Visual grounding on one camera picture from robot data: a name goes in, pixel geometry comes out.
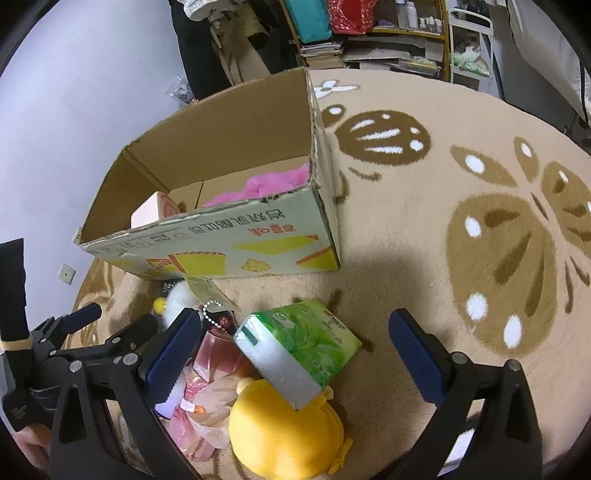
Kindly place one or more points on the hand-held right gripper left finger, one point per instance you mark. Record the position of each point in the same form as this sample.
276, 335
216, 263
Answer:
171, 357

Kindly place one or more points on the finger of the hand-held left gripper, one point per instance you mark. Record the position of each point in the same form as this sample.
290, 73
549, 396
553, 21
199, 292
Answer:
134, 334
69, 319

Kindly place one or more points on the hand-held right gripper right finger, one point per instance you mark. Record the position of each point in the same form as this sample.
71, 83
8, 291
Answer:
415, 360

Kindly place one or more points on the white plush toy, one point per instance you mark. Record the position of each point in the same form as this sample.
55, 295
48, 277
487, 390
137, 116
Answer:
180, 300

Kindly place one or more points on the pink packaged doll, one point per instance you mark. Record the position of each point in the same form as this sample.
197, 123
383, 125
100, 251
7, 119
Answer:
217, 397

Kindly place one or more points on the green tissue pack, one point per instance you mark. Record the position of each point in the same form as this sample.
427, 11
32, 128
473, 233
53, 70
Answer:
304, 341

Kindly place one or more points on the yellow plush toy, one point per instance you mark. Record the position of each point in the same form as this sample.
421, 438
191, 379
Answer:
277, 434

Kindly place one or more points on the printed cardboard box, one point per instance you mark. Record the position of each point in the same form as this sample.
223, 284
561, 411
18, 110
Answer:
240, 240

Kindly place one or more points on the person's left hand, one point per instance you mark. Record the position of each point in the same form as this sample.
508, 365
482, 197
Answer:
30, 445

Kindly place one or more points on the paper hang tag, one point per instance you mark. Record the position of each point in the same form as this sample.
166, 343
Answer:
203, 288

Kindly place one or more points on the peach pink plush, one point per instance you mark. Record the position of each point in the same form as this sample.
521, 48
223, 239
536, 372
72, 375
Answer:
147, 212

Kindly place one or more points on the beige butterfly printed blanket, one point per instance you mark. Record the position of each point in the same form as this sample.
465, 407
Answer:
415, 207

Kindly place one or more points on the bright pink plush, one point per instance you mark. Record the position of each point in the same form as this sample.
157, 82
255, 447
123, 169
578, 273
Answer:
268, 184

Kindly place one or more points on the clear plastic bag of toys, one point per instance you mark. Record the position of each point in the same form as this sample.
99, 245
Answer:
180, 90

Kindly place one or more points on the black hanging coat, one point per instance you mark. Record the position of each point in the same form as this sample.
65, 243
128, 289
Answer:
198, 50

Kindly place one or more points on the khaki pants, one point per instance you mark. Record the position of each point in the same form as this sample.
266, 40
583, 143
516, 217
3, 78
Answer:
254, 55

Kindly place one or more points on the pile of papers and magazines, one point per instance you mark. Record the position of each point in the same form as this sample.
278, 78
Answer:
392, 53

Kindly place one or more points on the wooden shelf unit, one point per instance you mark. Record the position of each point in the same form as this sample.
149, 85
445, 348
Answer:
445, 50

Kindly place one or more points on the white trolley cart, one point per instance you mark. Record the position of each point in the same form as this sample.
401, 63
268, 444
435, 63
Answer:
471, 50

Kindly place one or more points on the stack of books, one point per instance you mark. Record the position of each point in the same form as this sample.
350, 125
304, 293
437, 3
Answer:
321, 53

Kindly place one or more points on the white puffer jacket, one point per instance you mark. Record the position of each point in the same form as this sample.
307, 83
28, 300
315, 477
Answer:
196, 5

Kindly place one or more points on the row of small bottles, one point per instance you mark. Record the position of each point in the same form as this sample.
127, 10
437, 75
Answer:
420, 16

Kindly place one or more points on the red patterned bag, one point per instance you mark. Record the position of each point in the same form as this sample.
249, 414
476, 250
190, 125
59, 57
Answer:
351, 14

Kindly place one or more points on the teal bag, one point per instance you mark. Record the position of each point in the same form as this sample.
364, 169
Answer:
307, 18

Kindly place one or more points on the white round-hole wall socket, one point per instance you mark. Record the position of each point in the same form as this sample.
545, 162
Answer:
67, 274

